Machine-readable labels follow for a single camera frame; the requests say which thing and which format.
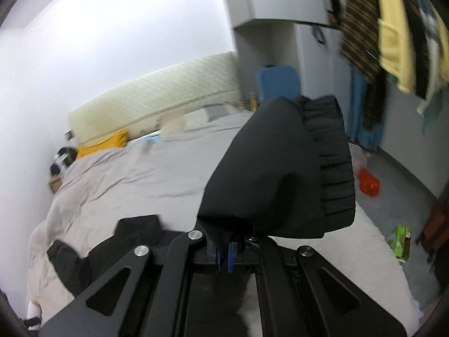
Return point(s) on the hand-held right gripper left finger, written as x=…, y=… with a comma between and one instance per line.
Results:
x=218, y=260

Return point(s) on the blue board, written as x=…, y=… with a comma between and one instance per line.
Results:
x=279, y=82

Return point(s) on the beige pillow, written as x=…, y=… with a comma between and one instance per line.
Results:
x=172, y=123

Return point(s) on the orange plastic bag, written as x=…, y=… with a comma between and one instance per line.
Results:
x=369, y=182

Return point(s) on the yellow pillow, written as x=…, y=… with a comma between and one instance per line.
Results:
x=101, y=145

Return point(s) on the dark wooden furniture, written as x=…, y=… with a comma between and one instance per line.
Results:
x=438, y=238

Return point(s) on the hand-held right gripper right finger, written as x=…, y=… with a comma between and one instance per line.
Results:
x=230, y=259

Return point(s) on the green packet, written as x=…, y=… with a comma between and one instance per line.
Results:
x=398, y=242

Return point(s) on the white padded tube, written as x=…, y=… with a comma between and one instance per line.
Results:
x=33, y=312

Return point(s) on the yellow hanging garment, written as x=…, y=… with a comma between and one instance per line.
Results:
x=394, y=42

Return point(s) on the black white object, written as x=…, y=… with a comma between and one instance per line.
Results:
x=63, y=158

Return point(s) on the bed with grey sheet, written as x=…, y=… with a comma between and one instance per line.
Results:
x=140, y=182

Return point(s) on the black white hanging garment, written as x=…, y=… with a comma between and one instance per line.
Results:
x=426, y=42

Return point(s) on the cream quilted headboard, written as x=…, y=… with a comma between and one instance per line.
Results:
x=158, y=91

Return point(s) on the black jacket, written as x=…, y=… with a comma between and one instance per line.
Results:
x=273, y=168

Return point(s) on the brown striped hanging garment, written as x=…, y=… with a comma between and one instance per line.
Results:
x=361, y=24

